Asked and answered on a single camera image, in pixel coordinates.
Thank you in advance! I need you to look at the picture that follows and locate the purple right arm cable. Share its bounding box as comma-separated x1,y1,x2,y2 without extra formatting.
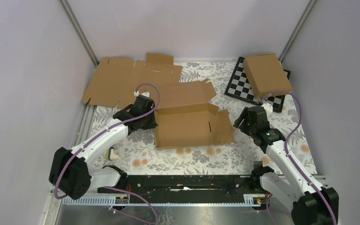
261,90,338,225

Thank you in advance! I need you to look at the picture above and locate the flat cardboard sheet stack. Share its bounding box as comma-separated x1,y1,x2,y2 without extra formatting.
81,52,182,109

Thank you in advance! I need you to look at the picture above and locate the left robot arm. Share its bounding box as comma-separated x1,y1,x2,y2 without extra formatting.
48,95,157,200

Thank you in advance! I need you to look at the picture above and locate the black white chessboard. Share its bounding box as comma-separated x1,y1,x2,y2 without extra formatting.
224,57,285,113

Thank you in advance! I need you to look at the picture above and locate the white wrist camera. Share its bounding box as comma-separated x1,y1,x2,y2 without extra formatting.
261,103,273,114
134,90,150,98

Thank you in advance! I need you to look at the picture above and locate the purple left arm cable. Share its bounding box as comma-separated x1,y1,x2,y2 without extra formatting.
53,83,161,224

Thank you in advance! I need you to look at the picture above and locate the floral patterned table mat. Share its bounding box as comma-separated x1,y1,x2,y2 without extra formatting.
93,61,317,175

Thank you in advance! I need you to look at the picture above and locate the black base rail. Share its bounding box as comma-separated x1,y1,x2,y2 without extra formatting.
97,174,268,205

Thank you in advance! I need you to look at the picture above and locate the small green purple block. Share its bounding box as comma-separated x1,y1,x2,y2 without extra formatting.
105,147,120,161

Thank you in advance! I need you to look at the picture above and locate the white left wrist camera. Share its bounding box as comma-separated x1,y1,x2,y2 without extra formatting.
134,90,150,98

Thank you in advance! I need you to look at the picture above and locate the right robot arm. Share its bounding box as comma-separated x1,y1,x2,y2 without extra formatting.
233,106,339,225

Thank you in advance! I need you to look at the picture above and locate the closed brown cardboard box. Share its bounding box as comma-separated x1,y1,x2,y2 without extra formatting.
243,53,293,98

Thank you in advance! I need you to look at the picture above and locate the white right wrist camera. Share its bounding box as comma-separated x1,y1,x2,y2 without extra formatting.
261,103,273,114

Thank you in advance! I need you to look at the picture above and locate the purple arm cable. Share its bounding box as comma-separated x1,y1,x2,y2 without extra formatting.
53,83,161,224
261,90,338,225

